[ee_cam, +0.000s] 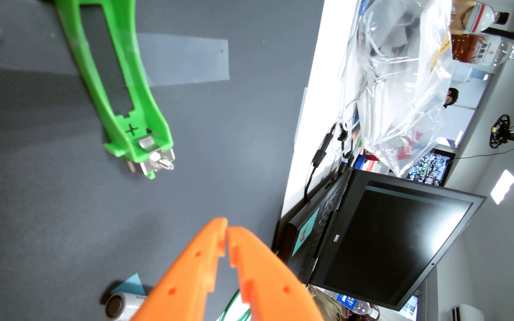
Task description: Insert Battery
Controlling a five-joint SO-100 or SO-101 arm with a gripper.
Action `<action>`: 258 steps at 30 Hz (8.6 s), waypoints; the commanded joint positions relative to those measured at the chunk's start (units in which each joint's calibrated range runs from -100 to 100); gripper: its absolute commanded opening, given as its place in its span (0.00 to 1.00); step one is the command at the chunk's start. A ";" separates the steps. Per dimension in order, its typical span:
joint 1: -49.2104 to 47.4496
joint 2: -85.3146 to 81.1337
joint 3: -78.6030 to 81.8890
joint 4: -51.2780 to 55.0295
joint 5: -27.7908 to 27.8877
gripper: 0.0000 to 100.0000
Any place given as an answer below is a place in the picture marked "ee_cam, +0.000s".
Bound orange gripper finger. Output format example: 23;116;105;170
131;217;228;321
228;226;325;321

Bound white cylindrical battery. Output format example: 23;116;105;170
105;292;146;321

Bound green battery holder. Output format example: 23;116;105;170
54;0;176;180

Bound light blue tape piece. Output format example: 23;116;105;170
116;273;146;296

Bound brown bag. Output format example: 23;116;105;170
308;285;344;321

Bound bottle with blue label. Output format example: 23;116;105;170
335;293;380;319

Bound black Dell laptop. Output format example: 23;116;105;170
271;169;487;311

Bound red and blue boxes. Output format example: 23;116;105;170
355;152;391;174

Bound dark grey mat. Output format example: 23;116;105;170
0;0;325;321

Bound white air conditioner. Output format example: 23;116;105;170
446;304;485;321

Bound background monitor with pictures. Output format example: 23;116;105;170
406;149;456;187

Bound clear tape strip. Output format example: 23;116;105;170
137;32;230;88

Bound clear plastic bag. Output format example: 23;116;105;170
339;0;456;178

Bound bright ceiling light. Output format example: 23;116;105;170
490;169;514;206

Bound brown tea bottle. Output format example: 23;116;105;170
451;33;514;74

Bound clear bottle black cap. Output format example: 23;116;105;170
462;2;510;34

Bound black metal pole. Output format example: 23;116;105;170
480;27;514;48

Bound green wire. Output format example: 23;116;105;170
219;290;252;321

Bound black cable with adapter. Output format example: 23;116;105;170
304;125;336;206

